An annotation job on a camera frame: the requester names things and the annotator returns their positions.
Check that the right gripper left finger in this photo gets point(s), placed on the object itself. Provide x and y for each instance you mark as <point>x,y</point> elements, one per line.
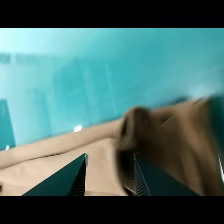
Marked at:
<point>68,181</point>

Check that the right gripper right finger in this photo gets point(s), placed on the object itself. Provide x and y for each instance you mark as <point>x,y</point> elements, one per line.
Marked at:
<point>156,181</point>

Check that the brown garment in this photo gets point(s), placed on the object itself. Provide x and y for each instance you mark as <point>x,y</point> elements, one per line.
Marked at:
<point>173,140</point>

